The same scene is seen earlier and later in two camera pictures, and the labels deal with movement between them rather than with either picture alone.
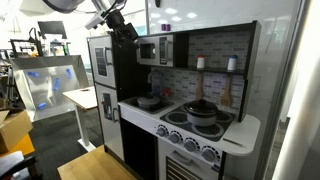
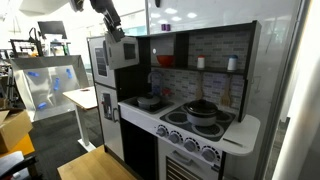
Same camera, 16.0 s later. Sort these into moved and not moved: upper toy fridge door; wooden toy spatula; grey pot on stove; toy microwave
Moved: toy microwave
Not moved: upper toy fridge door; grey pot on stove; wooden toy spatula
